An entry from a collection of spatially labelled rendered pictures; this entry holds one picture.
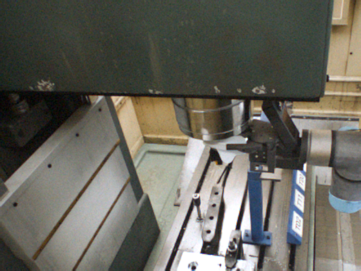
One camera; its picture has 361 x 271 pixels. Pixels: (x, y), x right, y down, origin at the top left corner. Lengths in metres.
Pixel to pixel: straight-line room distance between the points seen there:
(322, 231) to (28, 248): 1.04
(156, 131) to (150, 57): 1.65
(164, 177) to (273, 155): 1.36
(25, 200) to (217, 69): 0.57
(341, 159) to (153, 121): 1.58
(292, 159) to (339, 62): 1.07
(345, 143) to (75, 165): 0.70
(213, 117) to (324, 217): 0.99
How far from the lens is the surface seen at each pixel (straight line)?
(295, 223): 1.22
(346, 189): 0.75
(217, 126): 0.62
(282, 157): 0.72
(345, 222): 1.53
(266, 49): 0.48
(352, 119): 1.89
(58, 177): 0.96
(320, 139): 0.68
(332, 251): 1.38
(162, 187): 1.94
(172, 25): 0.50
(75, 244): 1.08
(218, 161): 0.75
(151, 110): 2.08
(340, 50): 1.71
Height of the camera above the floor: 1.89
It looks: 39 degrees down
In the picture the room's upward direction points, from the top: 8 degrees counter-clockwise
